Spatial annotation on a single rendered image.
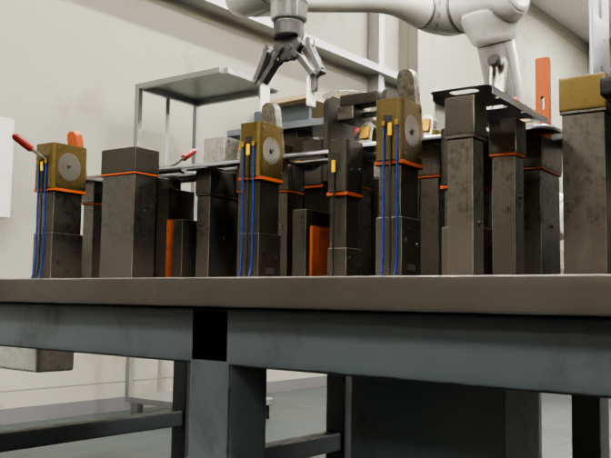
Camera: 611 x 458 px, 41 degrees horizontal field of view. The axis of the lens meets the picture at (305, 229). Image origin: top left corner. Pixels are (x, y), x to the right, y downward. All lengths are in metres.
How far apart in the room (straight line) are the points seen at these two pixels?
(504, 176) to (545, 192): 0.19
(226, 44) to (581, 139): 4.60
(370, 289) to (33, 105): 3.96
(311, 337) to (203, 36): 4.79
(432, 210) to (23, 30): 3.49
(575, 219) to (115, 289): 0.76
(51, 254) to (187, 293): 1.05
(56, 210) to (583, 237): 1.30
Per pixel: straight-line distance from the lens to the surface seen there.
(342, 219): 1.61
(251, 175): 1.72
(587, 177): 1.45
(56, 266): 2.15
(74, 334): 1.39
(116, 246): 2.00
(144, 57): 5.33
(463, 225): 1.26
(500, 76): 1.90
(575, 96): 1.48
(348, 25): 7.11
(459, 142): 1.28
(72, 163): 2.19
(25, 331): 1.51
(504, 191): 1.44
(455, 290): 0.88
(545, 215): 1.61
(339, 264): 1.60
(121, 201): 2.00
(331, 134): 2.08
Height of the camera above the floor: 0.67
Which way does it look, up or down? 5 degrees up
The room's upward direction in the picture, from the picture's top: 1 degrees clockwise
